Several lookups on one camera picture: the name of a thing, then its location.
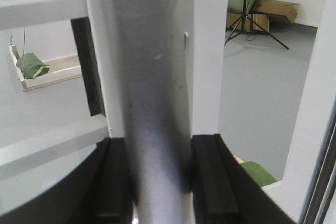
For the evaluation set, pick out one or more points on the black tripod stand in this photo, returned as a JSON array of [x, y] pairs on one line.
[[241, 20]]

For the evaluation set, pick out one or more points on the white door frame post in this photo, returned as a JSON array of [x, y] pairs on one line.
[[302, 187]]

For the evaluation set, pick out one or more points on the brown cardboard box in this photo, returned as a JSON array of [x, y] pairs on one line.
[[265, 11]]

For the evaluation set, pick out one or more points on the white framed sliding glass door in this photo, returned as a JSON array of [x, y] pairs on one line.
[[205, 90]]

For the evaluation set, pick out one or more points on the green cushion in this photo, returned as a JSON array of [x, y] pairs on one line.
[[258, 173]]

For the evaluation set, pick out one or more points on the green cloth bag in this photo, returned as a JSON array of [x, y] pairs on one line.
[[31, 66]]

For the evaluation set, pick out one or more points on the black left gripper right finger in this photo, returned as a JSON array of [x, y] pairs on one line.
[[223, 192]]

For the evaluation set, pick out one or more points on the light wooden tray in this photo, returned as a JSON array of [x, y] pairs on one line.
[[61, 69]]

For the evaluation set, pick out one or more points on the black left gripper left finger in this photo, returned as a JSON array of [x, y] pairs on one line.
[[97, 191]]

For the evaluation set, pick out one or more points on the grey metal door handle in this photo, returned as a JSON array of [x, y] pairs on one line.
[[156, 42]]

